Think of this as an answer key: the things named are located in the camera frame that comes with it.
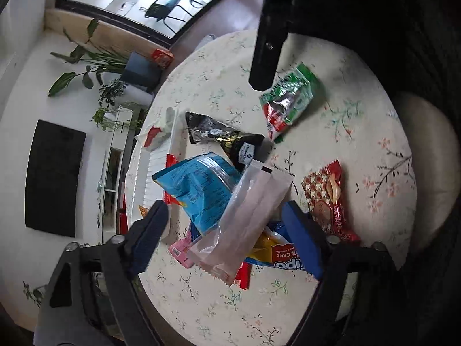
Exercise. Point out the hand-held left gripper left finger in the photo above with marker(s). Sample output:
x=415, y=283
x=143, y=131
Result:
x=144, y=248

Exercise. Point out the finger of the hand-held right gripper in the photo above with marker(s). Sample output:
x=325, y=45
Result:
x=266, y=43

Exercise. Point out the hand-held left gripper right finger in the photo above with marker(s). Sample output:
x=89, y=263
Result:
x=302, y=238

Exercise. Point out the blue and yellow cake packet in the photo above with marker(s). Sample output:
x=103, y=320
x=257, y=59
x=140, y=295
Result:
x=277, y=254

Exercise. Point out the white translucent snack packet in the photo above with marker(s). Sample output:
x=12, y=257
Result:
x=248, y=216

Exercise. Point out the green snack packet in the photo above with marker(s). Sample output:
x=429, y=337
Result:
x=291, y=97

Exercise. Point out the white plastic tray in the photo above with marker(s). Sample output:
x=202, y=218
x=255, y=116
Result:
x=158, y=173

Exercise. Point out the blue snack packet clear edge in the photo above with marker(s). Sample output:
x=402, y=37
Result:
x=194, y=187

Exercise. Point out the pink snack packet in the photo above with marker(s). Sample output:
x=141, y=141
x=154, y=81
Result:
x=179, y=250

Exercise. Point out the orange snack packet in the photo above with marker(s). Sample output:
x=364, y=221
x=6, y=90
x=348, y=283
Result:
x=144, y=211

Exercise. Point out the red star-patterned snack packet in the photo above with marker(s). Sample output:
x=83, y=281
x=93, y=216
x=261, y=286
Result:
x=329, y=202

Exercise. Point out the white television cabinet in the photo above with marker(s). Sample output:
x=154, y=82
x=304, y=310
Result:
x=108, y=202

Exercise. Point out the small white object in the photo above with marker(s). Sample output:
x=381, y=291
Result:
x=206, y=40

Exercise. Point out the red gift bag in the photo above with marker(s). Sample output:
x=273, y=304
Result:
x=162, y=57

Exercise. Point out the black snack packet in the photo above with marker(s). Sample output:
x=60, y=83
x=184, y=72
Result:
x=245, y=147

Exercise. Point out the black balcony chair teal seat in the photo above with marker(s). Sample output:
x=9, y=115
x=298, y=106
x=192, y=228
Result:
x=162, y=9

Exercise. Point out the white and red snack packet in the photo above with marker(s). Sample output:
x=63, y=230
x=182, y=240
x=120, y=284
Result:
x=160, y=133

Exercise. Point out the blue square planter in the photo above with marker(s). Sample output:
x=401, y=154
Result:
x=140, y=70

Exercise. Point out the tall white planter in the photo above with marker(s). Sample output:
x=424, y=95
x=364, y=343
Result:
x=140, y=95

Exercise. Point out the trailing vine plant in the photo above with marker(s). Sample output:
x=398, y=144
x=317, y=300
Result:
x=104, y=117

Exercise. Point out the person's black knit sweater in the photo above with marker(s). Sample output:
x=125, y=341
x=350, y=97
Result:
x=425, y=43

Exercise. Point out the small leafy plant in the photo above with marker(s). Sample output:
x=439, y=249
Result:
x=111, y=92

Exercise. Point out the large broad-leaf plant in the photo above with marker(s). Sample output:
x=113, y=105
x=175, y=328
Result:
x=104, y=59

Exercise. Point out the beige curtain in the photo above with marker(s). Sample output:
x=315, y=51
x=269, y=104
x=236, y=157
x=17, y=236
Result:
x=90, y=29

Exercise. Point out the black wall television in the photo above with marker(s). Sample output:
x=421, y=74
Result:
x=54, y=180

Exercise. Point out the black window frame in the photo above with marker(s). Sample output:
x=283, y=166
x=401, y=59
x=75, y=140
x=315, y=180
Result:
x=108, y=16

